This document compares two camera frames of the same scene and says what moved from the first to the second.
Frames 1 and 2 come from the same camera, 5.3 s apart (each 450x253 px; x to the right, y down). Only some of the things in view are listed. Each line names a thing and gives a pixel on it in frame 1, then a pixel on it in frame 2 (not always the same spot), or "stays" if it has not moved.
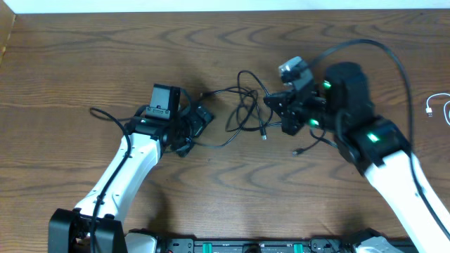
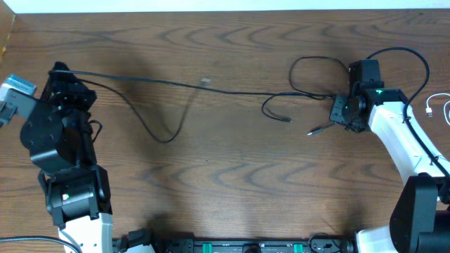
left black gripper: x=201 y=124 to x=72 y=91
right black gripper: x=287 y=111 to x=336 y=114
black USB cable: x=254 y=111 to x=290 y=94
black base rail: x=319 y=244 stays
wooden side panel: x=7 y=20 stays
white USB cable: x=429 y=110 stays
